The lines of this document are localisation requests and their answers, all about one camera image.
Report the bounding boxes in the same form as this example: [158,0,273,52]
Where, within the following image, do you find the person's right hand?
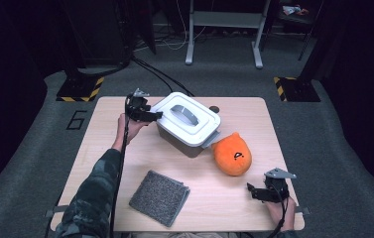
[266,196,298,232]

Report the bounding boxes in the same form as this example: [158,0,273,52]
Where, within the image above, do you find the left hand-held gripper cable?
[109,94,133,238]

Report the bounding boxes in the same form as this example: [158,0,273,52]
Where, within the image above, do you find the white box lid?
[150,91,222,148]

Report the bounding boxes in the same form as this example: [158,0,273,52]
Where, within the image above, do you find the black yellow striped base plate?
[56,76,105,103]
[273,76,321,103]

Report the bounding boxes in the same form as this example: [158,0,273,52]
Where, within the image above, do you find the hand-held gripper cable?
[267,182,290,238]
[109,94,133,238]

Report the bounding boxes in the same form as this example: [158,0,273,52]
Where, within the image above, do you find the grey storage bin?
[156,124,222,159]

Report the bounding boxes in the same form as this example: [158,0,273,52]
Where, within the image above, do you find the person's left hand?
[113,113,151,153]

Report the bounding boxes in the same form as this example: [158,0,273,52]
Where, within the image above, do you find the white metal table frame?
[185,0,272,69]

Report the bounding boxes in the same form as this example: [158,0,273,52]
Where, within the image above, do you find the black floor cables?
[131,57,195,97]

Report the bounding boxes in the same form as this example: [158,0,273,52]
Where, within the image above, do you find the grey fluffy cloth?
[128,170,191,228]

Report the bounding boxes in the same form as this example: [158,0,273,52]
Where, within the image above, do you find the colourful things on shelf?
[282,4,310,17]

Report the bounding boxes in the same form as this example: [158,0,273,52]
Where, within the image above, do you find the right hand-held gripper cable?
[267,182,290,238]

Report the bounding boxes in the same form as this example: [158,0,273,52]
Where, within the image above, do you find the black cabinet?
[60,0,133,68]

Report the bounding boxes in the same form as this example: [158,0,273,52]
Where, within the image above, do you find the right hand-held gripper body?
[263,168,298,203]

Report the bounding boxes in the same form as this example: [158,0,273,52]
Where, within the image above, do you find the white cable bundle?
[134,0,208,53]

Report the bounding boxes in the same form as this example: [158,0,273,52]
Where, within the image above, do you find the orange plush toy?
[211,132,253,178]

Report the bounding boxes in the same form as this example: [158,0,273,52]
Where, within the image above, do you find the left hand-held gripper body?
[124,87,153,122]

